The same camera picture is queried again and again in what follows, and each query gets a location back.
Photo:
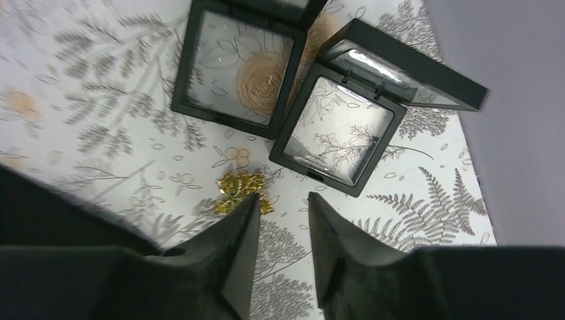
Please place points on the black brooch display tray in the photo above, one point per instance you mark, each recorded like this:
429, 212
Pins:
331, 106

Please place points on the black shirt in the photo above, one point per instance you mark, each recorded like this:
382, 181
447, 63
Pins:
32, 215

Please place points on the gold leaf brooch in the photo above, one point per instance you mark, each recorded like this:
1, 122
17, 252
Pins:
235, 187

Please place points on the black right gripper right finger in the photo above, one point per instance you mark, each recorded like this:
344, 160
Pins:
359, 277

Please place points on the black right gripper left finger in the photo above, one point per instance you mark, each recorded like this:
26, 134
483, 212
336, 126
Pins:
210, 276

